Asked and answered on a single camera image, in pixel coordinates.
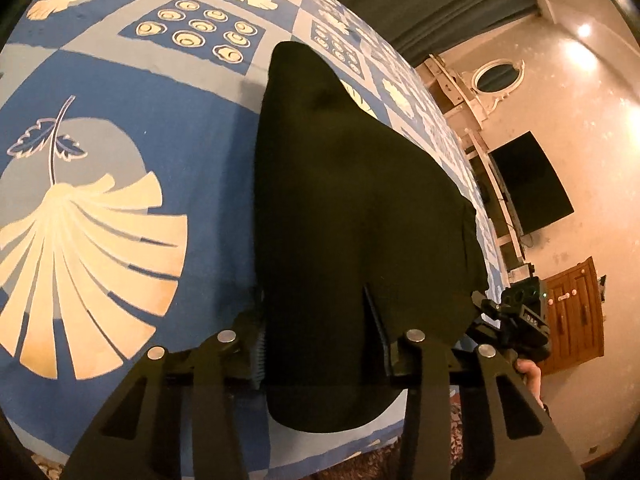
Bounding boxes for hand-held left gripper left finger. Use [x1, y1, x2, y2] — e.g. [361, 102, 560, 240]
[60, 305, 268, 480]

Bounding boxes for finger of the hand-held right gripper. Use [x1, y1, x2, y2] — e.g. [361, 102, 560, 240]
[469, 294, 503, 320]

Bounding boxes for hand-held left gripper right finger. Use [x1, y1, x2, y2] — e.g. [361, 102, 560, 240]
[362, 284, 586, 480]

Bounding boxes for black pants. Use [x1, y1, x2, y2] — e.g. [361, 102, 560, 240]
[251, 40, 490, 433]

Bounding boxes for person's right hand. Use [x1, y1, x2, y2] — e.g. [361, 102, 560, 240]
[515, 359, 546, 411]

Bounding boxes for wooden panelled wardrobe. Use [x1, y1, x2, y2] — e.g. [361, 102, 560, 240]
[535, 256, 610, 377]

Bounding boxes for white dresser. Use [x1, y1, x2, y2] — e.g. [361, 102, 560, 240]
[415, 52, 533, 273]

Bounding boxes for oval white-framed mirror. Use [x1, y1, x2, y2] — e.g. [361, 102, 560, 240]
[471, 59, 527, 98]

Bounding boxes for blue printed bed blanket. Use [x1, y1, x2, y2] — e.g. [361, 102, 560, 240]
[0, 0, 506, 478]

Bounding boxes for black wall television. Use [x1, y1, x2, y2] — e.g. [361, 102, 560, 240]
[487, 130, 575, 237]

